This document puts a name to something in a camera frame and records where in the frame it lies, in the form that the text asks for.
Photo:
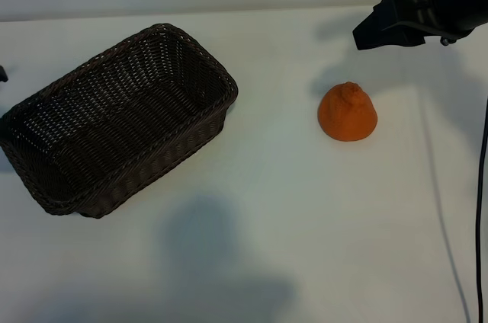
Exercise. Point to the bumpy orange fruit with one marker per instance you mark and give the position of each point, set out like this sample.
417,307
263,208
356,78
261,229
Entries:
347,117

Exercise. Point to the dark brown woven basket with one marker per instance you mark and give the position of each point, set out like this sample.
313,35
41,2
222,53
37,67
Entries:
114,128

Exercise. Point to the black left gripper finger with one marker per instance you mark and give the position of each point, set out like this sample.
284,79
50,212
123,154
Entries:
3,73

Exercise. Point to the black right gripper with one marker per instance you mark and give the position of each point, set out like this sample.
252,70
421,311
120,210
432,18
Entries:
427,7

